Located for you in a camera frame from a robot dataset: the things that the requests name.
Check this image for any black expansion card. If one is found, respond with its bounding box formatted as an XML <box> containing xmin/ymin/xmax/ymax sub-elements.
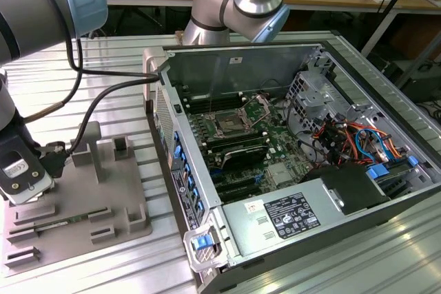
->
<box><xmin>220</xmin><ymin>144</ymin><xmax>269</xmax><ymax>171</ymax></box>

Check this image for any blue wire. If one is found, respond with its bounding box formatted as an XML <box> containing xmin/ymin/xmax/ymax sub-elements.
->
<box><xmin>353</xmin><ymin>128</ymin><xmax>397</xmax><ymax>162</ymax></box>

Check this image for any green RAM stick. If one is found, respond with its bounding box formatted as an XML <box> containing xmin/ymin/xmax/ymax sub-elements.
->
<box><xmin>36</xmin><ymin>216</ymin><xmax>108</xmax><ymax>231</ymax></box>

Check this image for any black RAM slot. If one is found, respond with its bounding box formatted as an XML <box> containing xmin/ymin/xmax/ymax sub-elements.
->
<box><xmin>185</xmin><ymin>100</ymin><xmax>243</xmax><ymax>108</ymax></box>
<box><xmin>185</xmin><ymin>96</ymin><xmax>243</xmax><ymax>105</ymax></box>
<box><xmin>203</xmin><ymin>133</ymin><xmax>267</xmax><ymax>148</ymax></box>
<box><xmin>207</xmin><ymin>138</ymin><xmax>270</xmax><ymax>154</ymax></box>
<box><xmin>202</xmin><ymin>130</ymin><xmax>266</xmax><ymax>145</ymax></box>
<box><xmin>205</xmin><ymin>135</ymin><xmax>269</xmax><ymax>151</ymax></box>
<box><xmin>186</xmin><ymin>104</ymin><xmax>243</xmax><ymax>112</ymax></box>
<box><xmin>185</xmin><ymin>92</ymin><xmax>243</xmax><ymax>101</ymax></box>

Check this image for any blue disk carrier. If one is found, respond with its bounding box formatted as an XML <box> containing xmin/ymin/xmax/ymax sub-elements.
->
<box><xmin>367</xmin><ymin>165</ymin><xmax>390</xmax><ymax>180</ymax></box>

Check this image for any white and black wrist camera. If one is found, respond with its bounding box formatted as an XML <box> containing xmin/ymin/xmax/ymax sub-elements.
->
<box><xmin>0</xmin><ymin>120</ymin><xmax>56</xmax><ymax>205</ymax></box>

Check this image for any silver chipset heatsink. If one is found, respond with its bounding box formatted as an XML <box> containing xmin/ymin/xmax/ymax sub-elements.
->
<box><xmin>267</xmin><ymin>162</ymin><xmax>293</xmax><ymax>185</ymax></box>

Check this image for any silver drive cage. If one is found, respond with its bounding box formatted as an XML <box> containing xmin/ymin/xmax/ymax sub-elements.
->
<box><xmin>285</xmin><ymin>70</ymin><xmax>349</xmax><ymax>126</ymax></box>

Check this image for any blue case latch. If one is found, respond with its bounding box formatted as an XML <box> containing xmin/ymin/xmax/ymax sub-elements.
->
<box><xmin>192</xmin><ymin>234</ymin><xmax>212</xmax><ymax>251</ymax></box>

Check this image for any black camera cable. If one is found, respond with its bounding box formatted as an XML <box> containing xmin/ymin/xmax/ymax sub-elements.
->
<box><xmin>44</xmin><ymin>35</ymin><xmax>163</xmax><ymax>178</ymax></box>

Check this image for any braided grey cable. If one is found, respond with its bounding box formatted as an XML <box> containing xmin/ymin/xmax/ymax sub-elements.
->
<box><xmin>22</xmin><ymin>100</ymin><xmax>68</xmax><ymax>123</ymax></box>

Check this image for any grey power supply unit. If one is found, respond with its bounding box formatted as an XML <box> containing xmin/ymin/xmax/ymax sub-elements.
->
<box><xmin>220</xmin><ymin>178</ymin><xmax>345</xmax><ymax>258</ymax></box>

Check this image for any grey parts rack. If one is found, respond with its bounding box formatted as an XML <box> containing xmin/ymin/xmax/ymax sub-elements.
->
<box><xmin>3</xmin><ymin>120</ymin><xmax>154</xmax><ymax>276</ymax></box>

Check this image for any black expansion slot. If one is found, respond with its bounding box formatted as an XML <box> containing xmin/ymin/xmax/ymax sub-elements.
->
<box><xmin>218</xmin><ymin>185</ymin><xmax>266</xmax><ymax>202</ymax></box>
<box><xmin>216</xmin><ymin>176</ymin><xmax>260</xmax><ymax>190</ymax></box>

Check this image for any open PC case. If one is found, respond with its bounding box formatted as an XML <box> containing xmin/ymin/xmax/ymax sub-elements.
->
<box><xmin>142</xmin><ymin>39</ymin><xmax>441</xmax><ymax>294</ymax></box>

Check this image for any green motherboard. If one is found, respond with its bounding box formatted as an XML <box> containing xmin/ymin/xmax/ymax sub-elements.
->
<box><xmin>187</xmin><ymin>92</ymin><xmax>323</xmax><ymax>205</ymax></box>

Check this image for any CPU socket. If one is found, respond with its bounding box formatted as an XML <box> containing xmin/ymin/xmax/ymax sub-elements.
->
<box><xmin>212</xmin><ymin>109</ymin><xmax>247</xmax><ymax>138</ymax></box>

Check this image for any black plastic shroud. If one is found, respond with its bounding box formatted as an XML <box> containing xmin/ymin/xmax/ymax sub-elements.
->
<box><xmin>298</xmin><ymin>164</ymin><xmax>392</xmax><ymax>216</ymax></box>

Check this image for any metal socket cover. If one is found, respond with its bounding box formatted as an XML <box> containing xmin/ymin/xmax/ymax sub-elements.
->
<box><xmin>240</xmin><ymin>94</ymin><xmax>274</xmax><ymax>127</ymax></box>

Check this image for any orange wire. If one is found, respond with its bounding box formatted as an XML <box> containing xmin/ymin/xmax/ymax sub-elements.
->
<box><xmin>339</xmin><ymin>120</ymin><xmax>358</xmax><ymax>166</ymax></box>

